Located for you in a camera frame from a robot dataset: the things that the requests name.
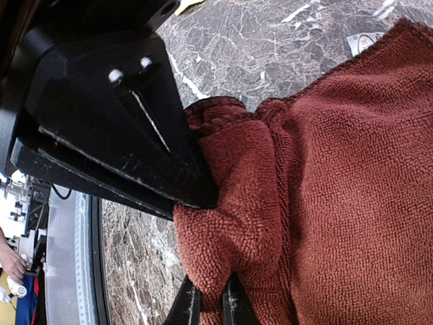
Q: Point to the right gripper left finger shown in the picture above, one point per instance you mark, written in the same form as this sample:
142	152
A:
186	307

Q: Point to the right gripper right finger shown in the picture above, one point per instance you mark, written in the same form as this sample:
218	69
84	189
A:
237	309

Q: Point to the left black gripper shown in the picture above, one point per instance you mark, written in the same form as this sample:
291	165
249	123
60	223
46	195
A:
99	114

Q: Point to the dark red towel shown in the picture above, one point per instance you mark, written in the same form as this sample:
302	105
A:
325	197

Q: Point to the person hand beyond table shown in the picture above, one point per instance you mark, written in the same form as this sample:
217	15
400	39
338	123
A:
12	263

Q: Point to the white yellow patterned towel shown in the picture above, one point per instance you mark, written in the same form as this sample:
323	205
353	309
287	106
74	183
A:
186	4

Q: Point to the black front table rail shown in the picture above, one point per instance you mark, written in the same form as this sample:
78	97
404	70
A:
99	277

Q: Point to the white slotted cable duct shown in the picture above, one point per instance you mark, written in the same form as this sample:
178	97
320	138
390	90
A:
69	287

